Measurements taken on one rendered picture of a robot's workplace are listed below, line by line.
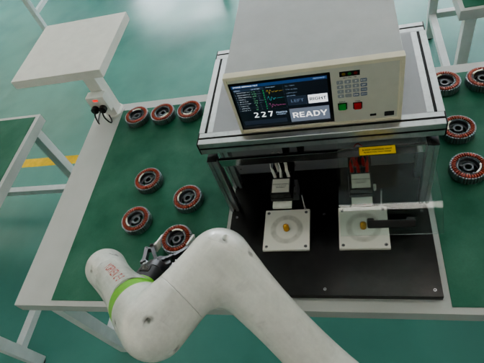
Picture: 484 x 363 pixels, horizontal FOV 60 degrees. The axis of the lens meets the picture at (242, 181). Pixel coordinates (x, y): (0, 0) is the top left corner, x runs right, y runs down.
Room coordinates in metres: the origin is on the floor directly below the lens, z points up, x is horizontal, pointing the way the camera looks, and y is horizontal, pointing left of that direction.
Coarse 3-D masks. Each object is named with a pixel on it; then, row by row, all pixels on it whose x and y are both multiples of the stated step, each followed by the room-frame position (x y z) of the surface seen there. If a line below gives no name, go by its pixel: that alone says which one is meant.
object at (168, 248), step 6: (174, 228) 0.90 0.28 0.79; (180, 228) 0.89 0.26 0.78; (186, 228) 0.87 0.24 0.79; (168, 234) 0.88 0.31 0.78; (174, 234) 0.89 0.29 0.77; (180, 234) 0.88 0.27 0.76; (186, 234) 0.85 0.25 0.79; (162, 240) 0.87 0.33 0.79; (168, 240) 0.87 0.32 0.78; (174, 240) 0.86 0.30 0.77; (180, 240) 0.85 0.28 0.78; (186, 240) 0.83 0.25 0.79; (162, 246) 0.84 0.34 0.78; (168, 246) 0.83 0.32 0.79; (174, 246) 0.82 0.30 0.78; (180, 246) 0.81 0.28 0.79; (168, 252) 0.82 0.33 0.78; (174, 252) 0.80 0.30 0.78
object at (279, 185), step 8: (288, 168) 0.86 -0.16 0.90; (272, 176) 0.85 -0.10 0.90; (272, 184) 0.81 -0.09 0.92; (280, 184) 0.79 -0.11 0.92; (288, 184) 0.78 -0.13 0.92; (272, 192) 0.78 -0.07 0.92; (280, 192) 0.77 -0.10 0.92; (288, 192) 0.75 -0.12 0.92; (272, 200) 0.77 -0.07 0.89; (280, 200) 0.76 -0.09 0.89; (288, 200) 0.75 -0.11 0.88; (280, 208) 0.74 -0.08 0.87; (288, 208) 0.73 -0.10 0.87
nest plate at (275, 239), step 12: (276, 216) 0.78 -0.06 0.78; (288, 216) 0.76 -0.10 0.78; (300, 216) 0.75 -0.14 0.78; (264, 228) 0.76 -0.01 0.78; (276, 228) 0.74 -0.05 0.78; (300, 228) 0.70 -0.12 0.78; (264, 240) 0.71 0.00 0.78; (276, 240) 0.70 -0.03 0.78; (288, 240) 0.68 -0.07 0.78; (300, 240) 0.66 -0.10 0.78
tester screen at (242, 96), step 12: (252, 84) 0.84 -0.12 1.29; (264, 84) 0.83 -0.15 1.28; (276, 84) 0.82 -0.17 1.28; (288, 84) 0.81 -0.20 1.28; (300, 84) 0.80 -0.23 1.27; (312, 84) 0.78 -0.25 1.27; (324, 84) 0.77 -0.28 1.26; (240, 96) 0.86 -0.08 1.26; (252, 96) 0.85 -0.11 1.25; (264, 96) 0.83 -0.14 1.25; (276, 96) 0.82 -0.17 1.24; (288, 96) 0.81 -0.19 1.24; (240, 108) 0.86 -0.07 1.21; (252, 108) 0.85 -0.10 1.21; (264, 108) 0.84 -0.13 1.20; (276, 108) 0.83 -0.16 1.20; (288, 108) 0.81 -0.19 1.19; (252, 120) 0.86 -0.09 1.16; (288, 120) 0.82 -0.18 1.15; (312, 120) 0.79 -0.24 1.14
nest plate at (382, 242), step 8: (344, 240) 0.61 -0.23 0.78; (352, 240) 0.60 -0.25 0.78; (360, 240) 0.59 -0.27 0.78; (368, 240) 0.58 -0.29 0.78; (376, 240) 0.57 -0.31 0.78; (384, 240) 0.56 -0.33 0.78; (344, 248) 0.58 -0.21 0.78; (352, 248) 0.57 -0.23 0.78; (360, 248) 0.56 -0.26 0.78; (368, 248) 0.55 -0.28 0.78; (376, 248) 0.54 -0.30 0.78; (384, 248) 0.53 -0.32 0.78
